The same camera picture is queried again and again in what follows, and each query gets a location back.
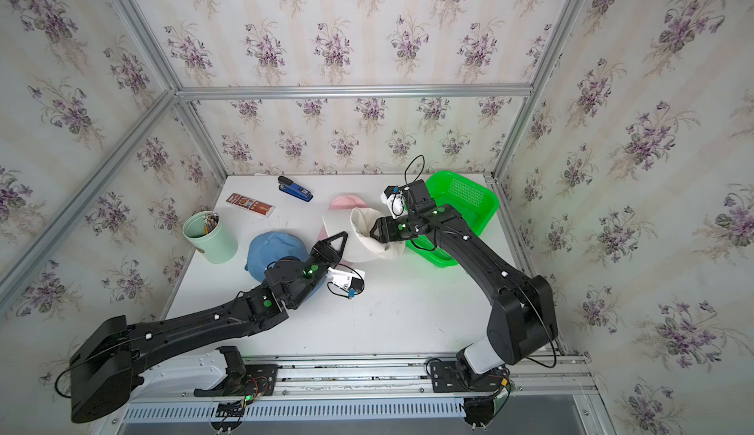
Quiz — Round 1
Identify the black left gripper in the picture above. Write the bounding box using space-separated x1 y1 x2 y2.
287 232 348 311

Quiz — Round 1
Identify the grey white baseball cap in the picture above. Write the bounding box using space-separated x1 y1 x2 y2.
323 207 406 263

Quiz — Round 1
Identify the pink baseball cap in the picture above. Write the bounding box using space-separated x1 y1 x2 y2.
327 195 368 211

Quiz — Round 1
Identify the light blue baseball cap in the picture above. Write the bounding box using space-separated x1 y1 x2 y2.
245 232 313 309

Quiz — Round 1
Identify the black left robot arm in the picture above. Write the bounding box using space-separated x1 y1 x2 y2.
69 232 349 424

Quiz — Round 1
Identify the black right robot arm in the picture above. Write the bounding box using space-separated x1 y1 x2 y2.
370 205 559 375

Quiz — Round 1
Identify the blue black stapler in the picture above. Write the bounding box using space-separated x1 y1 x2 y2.
278 176 313 203

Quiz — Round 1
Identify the green plastic basket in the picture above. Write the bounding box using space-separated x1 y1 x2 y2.
406 171 500 268

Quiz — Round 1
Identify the mint green pen cup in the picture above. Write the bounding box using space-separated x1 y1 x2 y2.
183 211 239 264

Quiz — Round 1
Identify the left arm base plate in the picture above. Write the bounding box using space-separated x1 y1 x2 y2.
194 364 279 398

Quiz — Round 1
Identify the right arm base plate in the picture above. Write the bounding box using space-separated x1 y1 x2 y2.
425 358 511 394

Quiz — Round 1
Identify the aluminium mounting rail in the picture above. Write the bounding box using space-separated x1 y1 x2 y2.
130 351 598 403

